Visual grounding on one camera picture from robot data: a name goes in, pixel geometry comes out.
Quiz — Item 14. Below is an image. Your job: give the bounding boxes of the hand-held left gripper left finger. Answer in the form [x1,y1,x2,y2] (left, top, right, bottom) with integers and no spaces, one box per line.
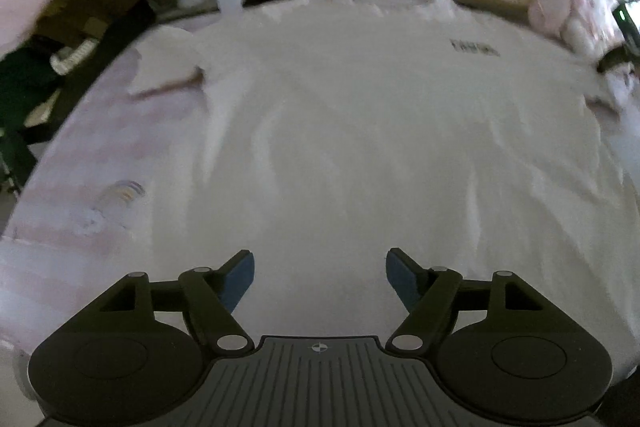
[74,249,257,354]

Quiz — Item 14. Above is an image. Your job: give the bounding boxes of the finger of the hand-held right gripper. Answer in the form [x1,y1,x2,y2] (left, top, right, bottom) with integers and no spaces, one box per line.
[596,45,639,74]

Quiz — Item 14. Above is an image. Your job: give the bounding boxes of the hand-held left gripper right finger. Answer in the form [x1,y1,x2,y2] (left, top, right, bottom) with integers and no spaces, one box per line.
[384,248,568,353]

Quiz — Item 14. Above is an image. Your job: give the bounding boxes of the white t-shirt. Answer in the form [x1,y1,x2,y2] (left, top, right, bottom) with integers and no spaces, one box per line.
[127,0,640,375]

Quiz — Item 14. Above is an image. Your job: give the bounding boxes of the white plush toy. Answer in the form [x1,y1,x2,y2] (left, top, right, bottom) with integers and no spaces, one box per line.
[526,0,628,60]

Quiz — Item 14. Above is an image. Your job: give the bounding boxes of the pink checked table mat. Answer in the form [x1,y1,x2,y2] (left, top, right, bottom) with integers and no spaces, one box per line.
[0,44,640,388]

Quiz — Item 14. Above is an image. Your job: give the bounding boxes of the dark green cloth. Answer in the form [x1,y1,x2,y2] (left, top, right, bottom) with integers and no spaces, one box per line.
[0,49,63,192]

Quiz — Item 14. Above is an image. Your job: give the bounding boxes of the brown cardboard box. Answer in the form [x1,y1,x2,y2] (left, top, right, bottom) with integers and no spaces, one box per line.
[36,0,153,50]

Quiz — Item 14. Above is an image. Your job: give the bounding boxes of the pink pillow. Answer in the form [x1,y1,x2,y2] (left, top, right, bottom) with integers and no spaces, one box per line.
[0,0,67,58]

